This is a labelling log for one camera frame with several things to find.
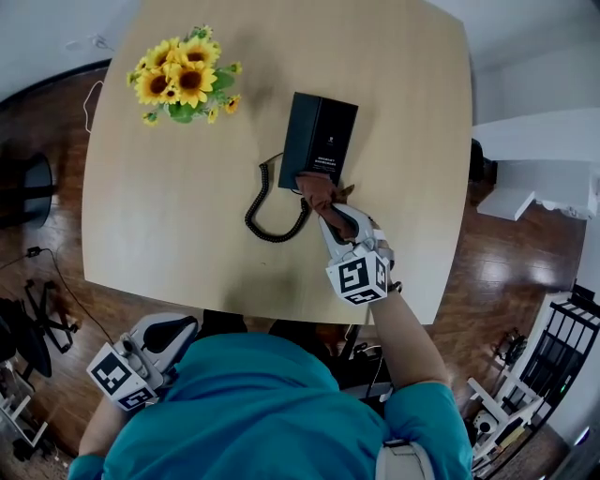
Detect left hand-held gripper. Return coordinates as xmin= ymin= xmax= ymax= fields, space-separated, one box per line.
xmin=85 ymin=312 xmax=201 ymax=413

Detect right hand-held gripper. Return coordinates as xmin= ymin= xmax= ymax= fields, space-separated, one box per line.
xmin=318 ymin=203 xmax=390 ymax=307

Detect brown cloth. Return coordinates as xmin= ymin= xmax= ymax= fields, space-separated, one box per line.
xmin=294 ymin=172 xmax=358 ymax=243

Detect black desk telephone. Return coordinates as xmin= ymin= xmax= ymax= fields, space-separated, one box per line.
xmin=277 ymin=92 xmax=359 ymax=191

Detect person's left forearm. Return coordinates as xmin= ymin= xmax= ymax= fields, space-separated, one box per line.
xmin=78 ymin=396 xmax=128 ymax=458

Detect person's right forearm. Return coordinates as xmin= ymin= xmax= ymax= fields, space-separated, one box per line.
xmin=369 ymin=280 xmax=452 ymax=391

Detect black telephone handset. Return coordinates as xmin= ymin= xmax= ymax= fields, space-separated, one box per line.
xmin=277 ymin=92 xmax=324 ymax=190

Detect person's right hand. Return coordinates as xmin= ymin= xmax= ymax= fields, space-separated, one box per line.
xmin=372 ymin=224 xmax=398 ymax=282

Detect person's teal shirt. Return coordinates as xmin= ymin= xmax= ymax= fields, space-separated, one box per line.
xmin=67 ymin=332 xmax=474 ymax=480

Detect black office chair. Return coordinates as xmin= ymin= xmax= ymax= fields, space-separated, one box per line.
xmin=0 ymin=278 xmax=82 ymax=382

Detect black trash bin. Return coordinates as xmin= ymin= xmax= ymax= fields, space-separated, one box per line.
xmin=468 ymin=138 xmax=499 ymax=185

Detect white water dispenser stand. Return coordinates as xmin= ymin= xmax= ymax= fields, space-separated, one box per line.
xmin=476 ymin=158 xmax=600 ymax=221

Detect white rack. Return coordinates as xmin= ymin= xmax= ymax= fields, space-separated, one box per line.
xmin=466 ymin=374 xmax=549 ymax=470

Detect sunflowers in white pot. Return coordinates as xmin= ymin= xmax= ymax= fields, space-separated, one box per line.
xmin=125 ymin=23 xmax=244 ymax=127

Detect white round device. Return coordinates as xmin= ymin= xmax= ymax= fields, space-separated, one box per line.
xmin=472 ymin=409 xmax=499 ymax=435

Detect black metal rack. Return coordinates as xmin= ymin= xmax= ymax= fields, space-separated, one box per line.
xmin=515 ymin=280 xmax=600 ymax=426

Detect black telephone cord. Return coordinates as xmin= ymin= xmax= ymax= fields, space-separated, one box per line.
xmin=244 ymin=152 xmax=311 ymax=244

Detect black floor cable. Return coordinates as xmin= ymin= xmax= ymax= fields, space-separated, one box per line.
xmin=0 ymin=247 xmax=116 ymax=346

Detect white metal frame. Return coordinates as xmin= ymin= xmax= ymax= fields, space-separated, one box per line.
xmin=0 ymin=369 xmax=49 ymax=451

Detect grey shoulder strap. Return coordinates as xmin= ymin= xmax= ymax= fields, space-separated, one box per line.
xmin=376 ymin=439 xmax=437 ymax=480

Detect white floor cable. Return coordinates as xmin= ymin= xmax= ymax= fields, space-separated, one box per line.
xmin=82 ymin=79 xmax=105 ymax=136

